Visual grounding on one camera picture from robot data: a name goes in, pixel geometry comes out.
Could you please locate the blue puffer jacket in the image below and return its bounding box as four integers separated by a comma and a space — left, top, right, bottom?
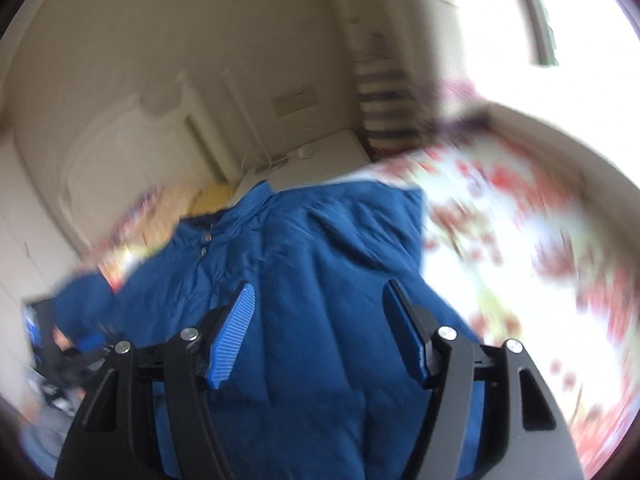
54, 181, 469, 479

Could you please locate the floral bed blanket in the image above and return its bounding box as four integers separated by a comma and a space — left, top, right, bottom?
93, 134, 639, 478

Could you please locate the yellow pillow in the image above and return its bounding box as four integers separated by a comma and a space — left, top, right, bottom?
189, 183, 235, 217

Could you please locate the white bed headboard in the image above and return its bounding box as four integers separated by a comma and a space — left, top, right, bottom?
14, 71, 241, 261

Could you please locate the white nightstand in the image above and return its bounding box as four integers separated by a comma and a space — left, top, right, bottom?
230, 130, 371, 205

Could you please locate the patterned window curtain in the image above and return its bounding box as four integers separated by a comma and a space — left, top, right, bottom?
349, 25, 421, 158

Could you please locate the white charging cable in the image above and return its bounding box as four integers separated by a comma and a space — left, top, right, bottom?
240, 146, 314, 174

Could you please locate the wall power socket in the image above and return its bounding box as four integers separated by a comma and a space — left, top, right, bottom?
271, 86, 318, 118

